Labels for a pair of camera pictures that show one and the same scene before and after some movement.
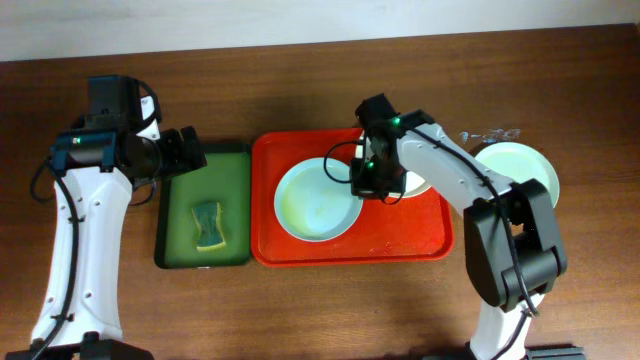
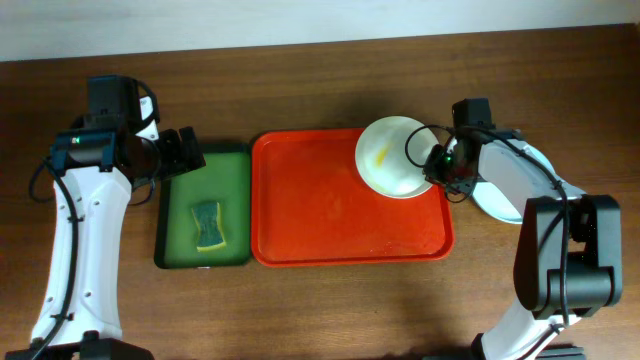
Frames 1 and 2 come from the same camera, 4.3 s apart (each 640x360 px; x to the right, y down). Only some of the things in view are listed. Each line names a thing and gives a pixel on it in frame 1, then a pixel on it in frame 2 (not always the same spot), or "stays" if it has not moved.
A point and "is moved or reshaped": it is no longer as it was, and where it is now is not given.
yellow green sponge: x=211 y=236 stays
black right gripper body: x=373 y=185 to x=439 y=170
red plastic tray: x=413 y=231 stays
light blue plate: x=314 y=200 is moved or reshaped
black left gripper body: x=185 y=151 stays
